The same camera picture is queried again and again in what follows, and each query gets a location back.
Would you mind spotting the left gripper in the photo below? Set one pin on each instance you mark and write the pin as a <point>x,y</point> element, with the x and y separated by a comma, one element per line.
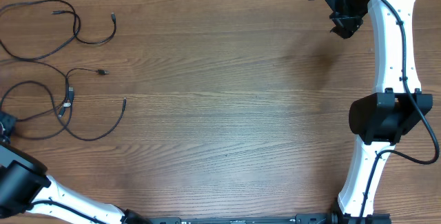
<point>5,119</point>

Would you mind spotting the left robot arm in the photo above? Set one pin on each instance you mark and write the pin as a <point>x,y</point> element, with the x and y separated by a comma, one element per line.
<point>25,187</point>

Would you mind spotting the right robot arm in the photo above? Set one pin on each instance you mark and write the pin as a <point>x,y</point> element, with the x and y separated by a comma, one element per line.
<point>378,121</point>

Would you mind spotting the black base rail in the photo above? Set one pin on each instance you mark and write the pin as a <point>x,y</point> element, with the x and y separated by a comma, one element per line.
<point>234,220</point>

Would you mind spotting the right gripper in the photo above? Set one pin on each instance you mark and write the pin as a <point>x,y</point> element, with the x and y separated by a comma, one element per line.
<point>349,23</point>

